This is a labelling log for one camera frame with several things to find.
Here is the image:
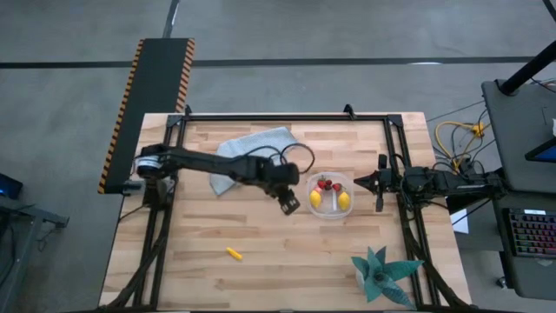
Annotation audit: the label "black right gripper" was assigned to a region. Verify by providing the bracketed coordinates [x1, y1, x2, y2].
[354, 154, 403, 213]

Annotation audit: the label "clear plastic tupperware container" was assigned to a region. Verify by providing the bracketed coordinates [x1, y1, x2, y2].
[306, 171, 355, 221]

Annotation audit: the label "grey-blue waffle cloth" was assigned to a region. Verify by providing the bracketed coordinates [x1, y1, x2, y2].
[209, 126, 301, 196]

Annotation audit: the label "teal artificial plant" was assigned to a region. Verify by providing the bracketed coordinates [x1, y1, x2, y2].
[350, 246, 425, 309]

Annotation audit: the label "white paper sheet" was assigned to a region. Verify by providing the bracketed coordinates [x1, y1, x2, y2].
[450, 208, 470, 235]

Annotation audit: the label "grey desk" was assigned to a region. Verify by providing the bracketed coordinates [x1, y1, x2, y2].
[480, 79, 556, 195]

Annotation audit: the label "backlit black keyboard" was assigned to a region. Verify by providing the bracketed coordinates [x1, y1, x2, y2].
[502, 207, 556, 258]

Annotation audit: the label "black mat hazard-striped edges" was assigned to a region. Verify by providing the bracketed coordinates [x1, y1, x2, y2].
[97, 37, 195, 195]

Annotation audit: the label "blue-screen tablet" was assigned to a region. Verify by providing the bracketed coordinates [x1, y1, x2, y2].
[524, 137, 556, 164]

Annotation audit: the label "grey keyboard tray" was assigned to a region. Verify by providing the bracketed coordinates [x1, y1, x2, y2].
[490, 189, 556, 302]

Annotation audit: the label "black pole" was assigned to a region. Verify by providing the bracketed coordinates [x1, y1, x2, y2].
[499, 41, 556, 96]

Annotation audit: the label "grey metal stand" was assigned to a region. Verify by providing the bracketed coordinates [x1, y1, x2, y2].
[0, 203, 70, 313]

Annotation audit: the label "black device blue light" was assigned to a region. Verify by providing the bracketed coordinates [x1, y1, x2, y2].
[0, 173, 25, 201]

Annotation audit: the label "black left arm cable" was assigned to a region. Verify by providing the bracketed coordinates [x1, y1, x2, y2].
[242, 142, 316, 176]

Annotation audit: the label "black aluminium rig frame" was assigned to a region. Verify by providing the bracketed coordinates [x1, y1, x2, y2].
[97, 103, 479, 313]

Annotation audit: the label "yellow floor cable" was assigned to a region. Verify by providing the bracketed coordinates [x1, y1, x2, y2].
[435, 121, 490, 170]

